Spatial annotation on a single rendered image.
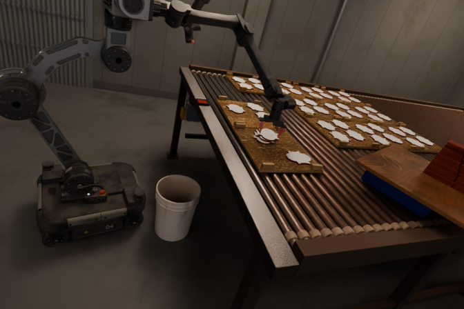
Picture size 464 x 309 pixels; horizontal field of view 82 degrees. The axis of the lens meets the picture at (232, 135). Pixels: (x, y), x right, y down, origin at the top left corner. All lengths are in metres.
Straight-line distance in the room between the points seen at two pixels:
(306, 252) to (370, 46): 4.48
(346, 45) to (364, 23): 0.39
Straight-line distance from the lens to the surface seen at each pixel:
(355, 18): 4.87
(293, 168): 1.30
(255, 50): 1.49
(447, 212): 1.35
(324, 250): 0.95
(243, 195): 1.06
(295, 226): 1.03
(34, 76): 1.75
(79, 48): 1.71
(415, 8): 5.47
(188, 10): 1.40
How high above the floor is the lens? 1.56
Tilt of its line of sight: 26 degrees down
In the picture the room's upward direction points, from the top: 15 degrees clockwise
